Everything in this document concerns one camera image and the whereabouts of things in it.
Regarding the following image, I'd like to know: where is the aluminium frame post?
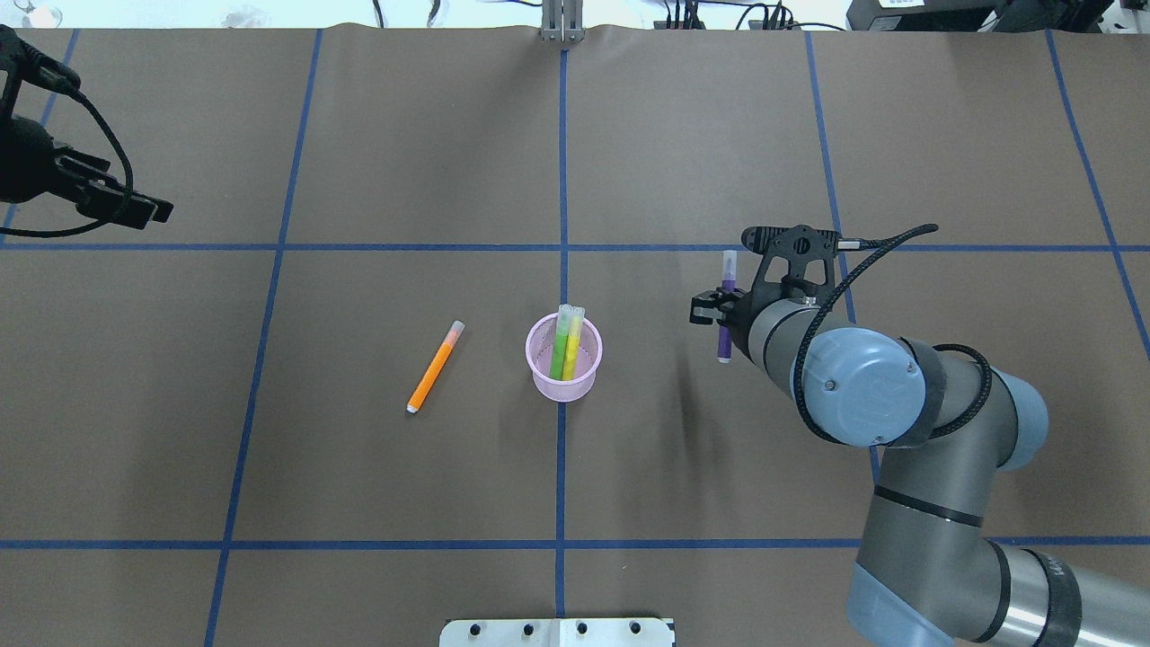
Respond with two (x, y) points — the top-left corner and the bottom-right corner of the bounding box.
(539, 0), (587, 44)

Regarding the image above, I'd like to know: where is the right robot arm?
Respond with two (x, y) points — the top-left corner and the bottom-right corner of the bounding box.
(690, 290), (1149, 646)

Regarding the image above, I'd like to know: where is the orange marker pen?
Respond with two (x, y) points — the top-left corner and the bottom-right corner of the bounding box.
(405, 319), (465, 415)

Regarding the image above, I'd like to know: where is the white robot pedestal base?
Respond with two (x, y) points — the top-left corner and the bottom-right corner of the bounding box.
(438, 617), (677, 646)

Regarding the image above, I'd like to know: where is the green marker pen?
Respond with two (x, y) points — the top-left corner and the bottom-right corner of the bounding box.
(547, 305), (574, 382)

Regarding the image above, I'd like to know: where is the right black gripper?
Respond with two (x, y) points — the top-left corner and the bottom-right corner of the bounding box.
(689, 288), (765, 347)

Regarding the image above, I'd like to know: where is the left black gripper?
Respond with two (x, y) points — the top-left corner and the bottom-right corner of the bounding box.
(1, 116), (173, 226)

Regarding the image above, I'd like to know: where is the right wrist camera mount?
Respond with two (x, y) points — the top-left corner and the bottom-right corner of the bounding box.
(742, 225), (841, 311)

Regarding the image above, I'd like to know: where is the yellow marker pen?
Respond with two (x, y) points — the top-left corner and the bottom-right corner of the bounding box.
(560, 306), (587, 382)

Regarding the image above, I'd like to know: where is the purple marker pen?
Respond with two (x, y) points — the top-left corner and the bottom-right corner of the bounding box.
(716, 249), (737, 364)

